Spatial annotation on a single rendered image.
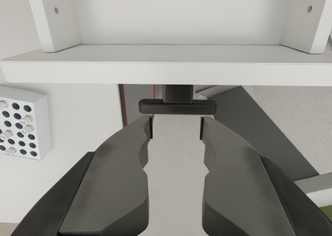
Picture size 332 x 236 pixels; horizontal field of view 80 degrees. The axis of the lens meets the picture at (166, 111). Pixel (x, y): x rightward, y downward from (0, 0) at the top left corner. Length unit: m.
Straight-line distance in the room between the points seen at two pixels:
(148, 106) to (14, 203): 0.52
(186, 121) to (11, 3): 1.03
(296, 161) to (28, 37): 0.67
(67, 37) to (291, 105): 1.26
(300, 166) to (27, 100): 0.64
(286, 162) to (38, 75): 0.62
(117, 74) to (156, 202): 1.59
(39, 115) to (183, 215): 1.57
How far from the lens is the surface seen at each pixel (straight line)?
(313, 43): 0.22
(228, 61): 0.16
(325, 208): 0.60
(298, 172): 0.65
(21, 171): 0.56
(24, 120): 0.39
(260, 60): 0.17
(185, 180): 1.54
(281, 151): 0.71
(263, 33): 0.26
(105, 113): 0.38
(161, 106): 0.18
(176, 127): 1.26
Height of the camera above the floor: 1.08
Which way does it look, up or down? 63 degrees down
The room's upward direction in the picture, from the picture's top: 174 degrees counter-clockwise
